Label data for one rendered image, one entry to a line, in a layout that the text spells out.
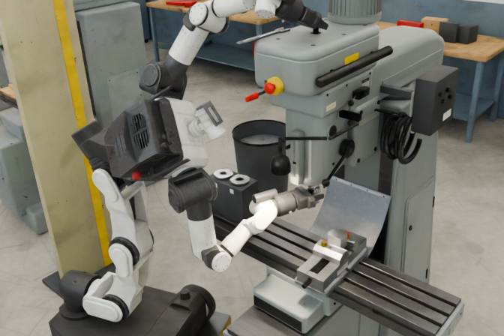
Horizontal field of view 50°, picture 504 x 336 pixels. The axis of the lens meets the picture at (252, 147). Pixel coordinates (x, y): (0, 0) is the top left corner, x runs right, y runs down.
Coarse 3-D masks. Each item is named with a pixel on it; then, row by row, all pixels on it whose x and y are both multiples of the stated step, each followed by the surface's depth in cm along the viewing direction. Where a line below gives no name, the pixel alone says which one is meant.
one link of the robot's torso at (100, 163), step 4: (100, 160) 207; (104, 160) 207; (92, 164) 209; (96, 164) 208; (100, 164) 207; (104, 164) 207; (108, 164) 207; (92, 168) 209; (96, 168) 209; (100, 168) 207; (104, 168) 207; (108, 168) 207; (108, 172) 206; (112, 176) 207; (116, 180) 208; (120, 180) 209; (120, 184) 211
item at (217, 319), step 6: (216, 312) 276; (210, 318) 272; (216, 318) 272; (222, 318) 272; (228, 318) 272; (204, 324) 269; (210, 324) 269; (216, 324) 268; (222, 324) 268; (228, 324) 272; (204, 330) 265; (210, 330) 265; (216, 330) 265; (222, 330) 265
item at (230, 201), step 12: (216, 180) 250; (228, 180) 250; (240, 180) 250; (252, 180) 249; (228, 192) 247; (240, 192) 242; (252, 192) 248; (216, 204) 256; (228, 204) 250; (240, 204) 245; (228, 216) 254; (240, 216) 248; (252, 216) 253
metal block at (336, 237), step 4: (332, 232) 216; (336, 232) 216; (340, 232) 216; (344, 232) 216; (328, 236) 216; (332, 236) 214; (336, 236) 214; (340, 236) 214; (344, 236) 214; (328, 240) 216; (332, 240) 215; (336, 240) 214; (340, 240) 213; (344, 240) 215; (336, 244) 215; (340, 244) 214; (344, 244) 217
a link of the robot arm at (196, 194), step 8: (184, 184) 184; (192, 184) 184; (200, 184) 185; (208, 184) 186; (184, 192) 182; (192, 192) 183; (200, 192) 184; (208, 192) 186; (184, 200) 181; (192, 200) 183; (200, 200) 185; (208, 200) 188; (184, 208) 183; (192, 208) 186; (200, 208) 186; (208, 208) 188; (192, 216) 187; (200, 216) 187; (208, 216) 188
